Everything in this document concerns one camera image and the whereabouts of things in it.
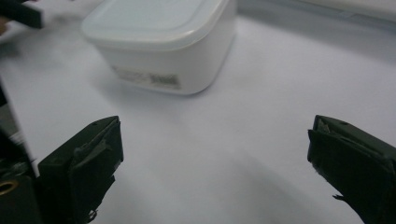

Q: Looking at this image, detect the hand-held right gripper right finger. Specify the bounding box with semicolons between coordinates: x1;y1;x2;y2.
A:
306;114;396;224

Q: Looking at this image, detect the white plastic container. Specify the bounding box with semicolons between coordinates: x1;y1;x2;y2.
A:
81;0;238;96

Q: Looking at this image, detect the translucent white container lid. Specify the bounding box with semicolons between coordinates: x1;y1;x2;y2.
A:
80;0;232;51

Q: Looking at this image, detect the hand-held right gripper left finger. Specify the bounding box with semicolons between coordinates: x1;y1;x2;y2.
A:
36;115;124;224

